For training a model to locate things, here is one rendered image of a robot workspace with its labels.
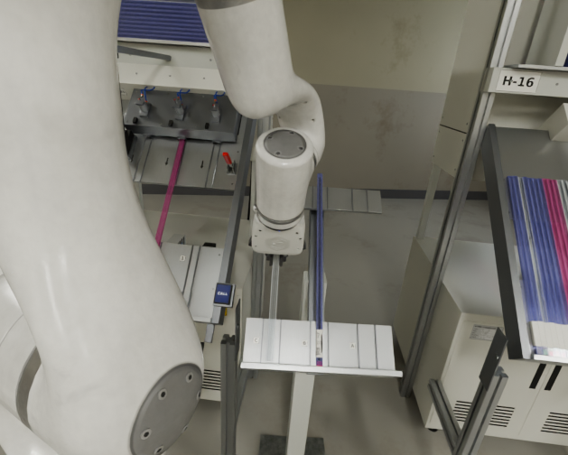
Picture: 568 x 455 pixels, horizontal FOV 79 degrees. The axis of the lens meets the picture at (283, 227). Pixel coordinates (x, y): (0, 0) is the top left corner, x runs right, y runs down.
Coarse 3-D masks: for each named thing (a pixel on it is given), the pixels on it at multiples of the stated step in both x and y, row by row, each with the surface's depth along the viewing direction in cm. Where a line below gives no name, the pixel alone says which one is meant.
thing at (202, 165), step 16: (240, 128) 110; (144, 144) 108; (160, 144) 108; (176, 144) 108; (192, 144) 108; (208, 144) 108; (224, 144) 108; (240, 144) 108; (128, 160) 107; (144, 160) 107; (160, 160) 106; (192, 160) 106; (208, 160) 106; (224, 160) 106; (144, 176) 105; (160, 176) 105; (192, 176) 104; (208, 176) 104; (224, 176) 104
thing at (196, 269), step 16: (176, 256) 96; (192, 256) 96; (208, 256) 96; (176, 272) 94; (192, 272) 94; (208, 272) 94; (192, 288) 93; (208, 288) 93; (192, 304) 91; (208, 304) 91
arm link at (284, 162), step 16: (288, 128) 51; (256, 144) 49; (272, 144) 49; (288, 144) 49; (304, 144) 49; (256, 160) 50; (272, 160) 47; (288, 160) 47; (304, 160) 48; (256, 176) 53; (272, 176) 49; (288, 176) 49; (304, 176) 51; (256, 192) 56; (272, 192) 52; (288, 192) 52; (304, 192) 55; (272, 208) 55; (288, 208) 55
